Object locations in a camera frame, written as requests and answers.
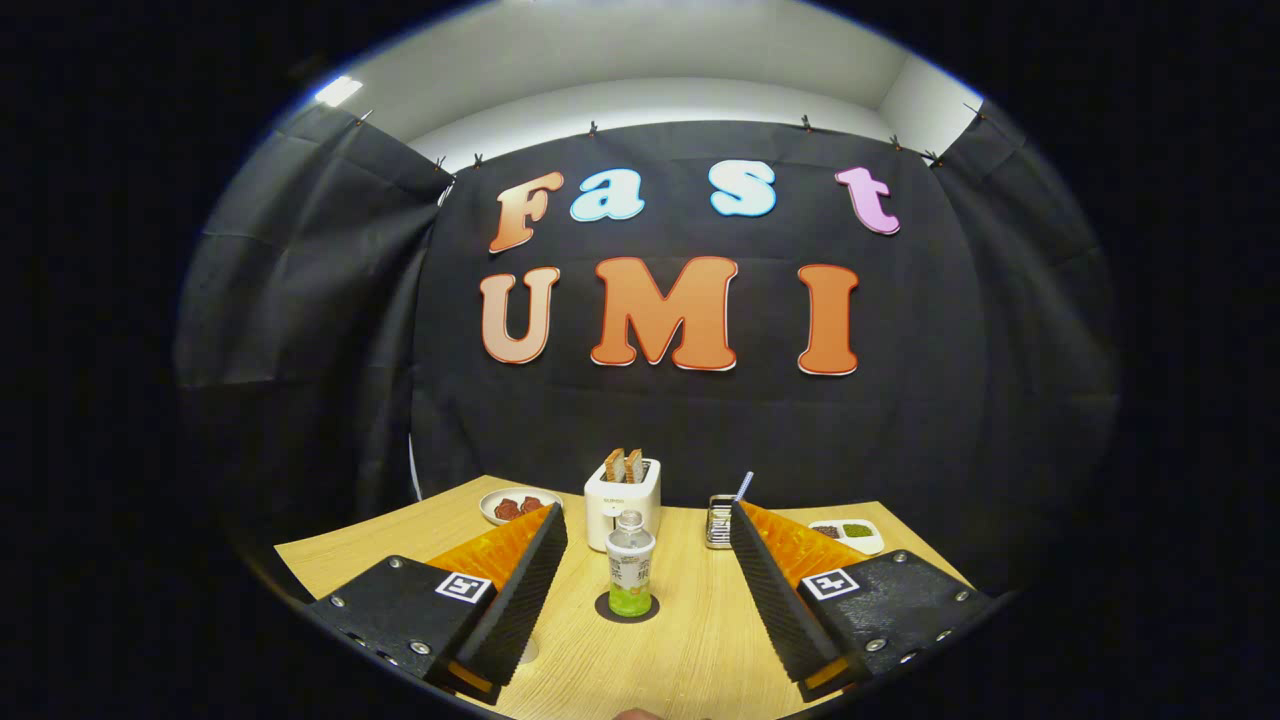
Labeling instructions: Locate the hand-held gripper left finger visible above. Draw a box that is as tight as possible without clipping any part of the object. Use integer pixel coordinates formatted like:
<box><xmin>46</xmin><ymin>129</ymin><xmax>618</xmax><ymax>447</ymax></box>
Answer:
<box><xmin>305</xmin><ymin>503</ymin><xmax>569</xmax><ymax>706</ymax></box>

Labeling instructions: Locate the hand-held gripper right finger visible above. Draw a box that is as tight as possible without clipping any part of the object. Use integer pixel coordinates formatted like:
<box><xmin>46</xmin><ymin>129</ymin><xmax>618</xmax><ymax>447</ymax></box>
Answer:
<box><xmin>730</xmin><ymin>500</ymin><xmax>1001</xmax><ymax>703</ymax></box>

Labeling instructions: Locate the dark brown round coaster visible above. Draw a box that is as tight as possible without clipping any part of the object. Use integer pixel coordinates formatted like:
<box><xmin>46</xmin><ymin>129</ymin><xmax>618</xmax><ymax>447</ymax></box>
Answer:
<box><xmin>595</xmin><ymin>590</ymin><xmax>661</xmax><ymax>624</ymax></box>

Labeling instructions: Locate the clear juice bottle white label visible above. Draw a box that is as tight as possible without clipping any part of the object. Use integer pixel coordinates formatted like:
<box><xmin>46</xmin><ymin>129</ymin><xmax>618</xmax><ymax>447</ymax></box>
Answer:
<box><xmin>605</xmin><ymin>510</ymin><xmax>657</xmax><ymax>618</ymax></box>

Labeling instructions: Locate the wooden table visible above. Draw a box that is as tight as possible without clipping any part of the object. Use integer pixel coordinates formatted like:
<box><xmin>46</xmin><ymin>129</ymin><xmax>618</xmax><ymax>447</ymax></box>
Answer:
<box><xmin>275</xmin><ymin>475</ymin><xmax>976</xmax><ymax>720</ymax></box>

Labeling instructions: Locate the small white plate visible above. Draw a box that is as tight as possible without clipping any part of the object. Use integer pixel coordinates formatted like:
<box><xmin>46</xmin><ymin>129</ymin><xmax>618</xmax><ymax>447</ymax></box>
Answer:
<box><xmin>479</xmin><ymin>487</ymin><xmax>563</xmax><ymax>527</ymax></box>

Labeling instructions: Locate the white divided dish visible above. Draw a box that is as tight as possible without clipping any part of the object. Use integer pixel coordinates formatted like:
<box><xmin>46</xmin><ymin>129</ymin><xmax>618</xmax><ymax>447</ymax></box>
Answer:
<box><xmin>808</xmin><ymin>519</ymin><xmax>886</xmax><ymax>556</ymax></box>

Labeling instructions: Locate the white toaster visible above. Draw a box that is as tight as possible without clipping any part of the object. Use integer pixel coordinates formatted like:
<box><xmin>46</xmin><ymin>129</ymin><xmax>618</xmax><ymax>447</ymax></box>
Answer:
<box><xmin>584</xmin><ymin>458</ymin><xmax>662</xmax><ymax>553</ymax></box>

